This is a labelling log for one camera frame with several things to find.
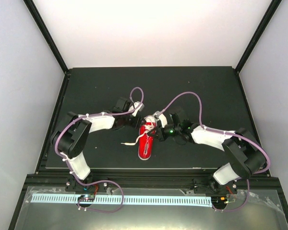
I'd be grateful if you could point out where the left controller circuit board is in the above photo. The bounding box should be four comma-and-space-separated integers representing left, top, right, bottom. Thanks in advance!
77, 195, 95, 202

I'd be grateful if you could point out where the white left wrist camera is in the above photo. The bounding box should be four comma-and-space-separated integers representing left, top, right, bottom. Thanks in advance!
132, 102, 144, 117

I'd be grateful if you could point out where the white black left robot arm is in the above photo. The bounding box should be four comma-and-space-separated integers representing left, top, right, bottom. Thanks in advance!
50, 98, 144, 191

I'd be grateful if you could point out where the controller circuit board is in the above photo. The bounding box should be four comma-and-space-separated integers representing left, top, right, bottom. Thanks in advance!
77, 195, 95, 202
214, 196, 236, 205

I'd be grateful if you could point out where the black front mounting rail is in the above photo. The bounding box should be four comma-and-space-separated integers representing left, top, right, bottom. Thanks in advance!
23, 169, 282, 196

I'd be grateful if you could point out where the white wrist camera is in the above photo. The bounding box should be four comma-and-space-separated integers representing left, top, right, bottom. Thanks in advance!
132, 102, 144, 117
153, 111, 168, 128

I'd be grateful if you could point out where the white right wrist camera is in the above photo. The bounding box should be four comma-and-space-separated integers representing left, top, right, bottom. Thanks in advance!
153, 111, 168, 128

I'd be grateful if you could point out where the black aluminium frame post left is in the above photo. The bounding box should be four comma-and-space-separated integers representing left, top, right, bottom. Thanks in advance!
23, 0, 69, 74

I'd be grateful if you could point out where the red canvas sneaker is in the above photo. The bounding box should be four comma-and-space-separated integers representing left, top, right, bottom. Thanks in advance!
138, 115, 156, 161

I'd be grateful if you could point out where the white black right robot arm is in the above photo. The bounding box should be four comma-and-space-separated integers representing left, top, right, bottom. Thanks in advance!
148, 108, 268, 193

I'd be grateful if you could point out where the black aluminium frame post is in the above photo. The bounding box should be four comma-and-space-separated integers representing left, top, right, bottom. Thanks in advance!
23, 0, 69, 74
235, 0, 282, 74

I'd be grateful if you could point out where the white slotted cable duct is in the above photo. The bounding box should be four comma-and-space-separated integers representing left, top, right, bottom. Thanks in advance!
31, 194, 212, 207

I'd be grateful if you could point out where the black frame rail left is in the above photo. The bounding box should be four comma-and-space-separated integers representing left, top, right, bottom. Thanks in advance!
8, 70, 71, 230

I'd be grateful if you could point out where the white shoelace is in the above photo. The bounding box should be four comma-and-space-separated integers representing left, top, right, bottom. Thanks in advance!
121, 119, 156, 146

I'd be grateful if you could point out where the black aluminium frame post right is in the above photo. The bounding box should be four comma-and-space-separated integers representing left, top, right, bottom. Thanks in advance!
235, 0, 282, 74

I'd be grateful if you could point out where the right controller circuit board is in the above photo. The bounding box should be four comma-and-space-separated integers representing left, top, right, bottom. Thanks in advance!
214, 196, 236, 205

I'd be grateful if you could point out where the black frame rail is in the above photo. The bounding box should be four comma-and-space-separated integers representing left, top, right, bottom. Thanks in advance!
234, 69, 288, 230
8, 70, 71, 230

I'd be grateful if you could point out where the black frame rail right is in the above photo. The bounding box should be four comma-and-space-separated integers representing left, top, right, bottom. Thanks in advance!
234, 69, 288, 230

